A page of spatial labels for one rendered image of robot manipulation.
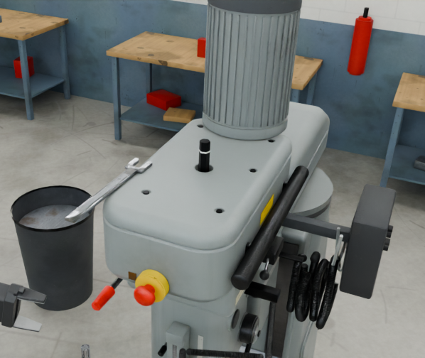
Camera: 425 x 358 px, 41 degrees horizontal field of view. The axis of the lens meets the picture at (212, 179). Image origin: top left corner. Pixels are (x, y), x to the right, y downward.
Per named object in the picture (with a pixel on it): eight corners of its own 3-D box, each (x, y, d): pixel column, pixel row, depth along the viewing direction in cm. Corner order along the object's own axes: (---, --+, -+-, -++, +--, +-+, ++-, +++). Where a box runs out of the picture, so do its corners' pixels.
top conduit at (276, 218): (248, 293, 100) (249, 278, 98) (225, 286, 101) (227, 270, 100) (308, 179, 137) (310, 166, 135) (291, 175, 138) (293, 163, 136)
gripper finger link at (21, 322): (42, 322, 137) (17, 315, 137) (38, 332, 135) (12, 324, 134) (42, 325, 138) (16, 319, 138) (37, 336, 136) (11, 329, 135)
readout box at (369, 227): (375, 302, 138) (392, 231, 128) (337, 292, 141) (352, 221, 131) (385, 256, 155) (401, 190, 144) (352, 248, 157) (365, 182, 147)
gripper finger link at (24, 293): (42, 306, 129) (15, 298, 129) (47, 295, 132) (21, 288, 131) (43, 301, 128) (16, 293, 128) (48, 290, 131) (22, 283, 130)
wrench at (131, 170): (79, 225, 95) (78, 221, 95) (60, 219, 97) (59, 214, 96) (152, 165, 115) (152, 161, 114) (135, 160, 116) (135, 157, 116)
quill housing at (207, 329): (220, 413, 133) (229, 309, 117) (141, 383, 139) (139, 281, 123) (246, 356, 148) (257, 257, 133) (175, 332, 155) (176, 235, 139)
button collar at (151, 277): (164, 307, 102) (165, 280, 99) (134, 297, 104) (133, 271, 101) (169, 300, 104) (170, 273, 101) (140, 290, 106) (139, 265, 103)
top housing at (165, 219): (221, 316, 101) (226, 242, 93) (92, 275, 109) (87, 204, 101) (290, 192, 139) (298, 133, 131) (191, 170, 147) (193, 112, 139)
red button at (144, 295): (151, 311, 100) (151, 294, 98) (131, 305, 101) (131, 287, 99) (160, 300, 102) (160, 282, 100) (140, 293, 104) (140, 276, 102)
